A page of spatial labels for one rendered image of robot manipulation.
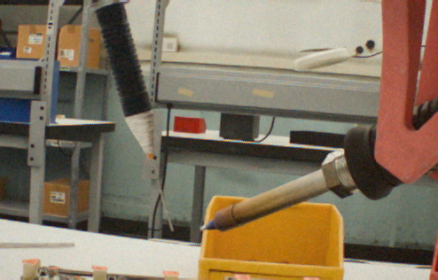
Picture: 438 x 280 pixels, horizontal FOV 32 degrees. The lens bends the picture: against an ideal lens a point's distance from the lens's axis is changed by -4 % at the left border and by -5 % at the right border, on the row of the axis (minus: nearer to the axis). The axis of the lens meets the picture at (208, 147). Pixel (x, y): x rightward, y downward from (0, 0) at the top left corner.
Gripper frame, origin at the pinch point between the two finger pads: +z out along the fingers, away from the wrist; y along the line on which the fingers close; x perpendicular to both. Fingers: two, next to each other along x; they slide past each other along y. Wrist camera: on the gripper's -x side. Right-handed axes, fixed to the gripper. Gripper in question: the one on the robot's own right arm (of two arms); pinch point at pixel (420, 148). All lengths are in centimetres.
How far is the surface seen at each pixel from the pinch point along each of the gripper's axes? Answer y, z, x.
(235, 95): -178, 67, -136
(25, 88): -142, 100, -196
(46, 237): -21, 32, -35
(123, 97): 2.7, 4.1, -9.7
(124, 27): 2.8, 1.9, -11.0
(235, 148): -181, 82, -128
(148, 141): 1.9, 5.1, -8.5
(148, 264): -22.4, 26.5, -23.9
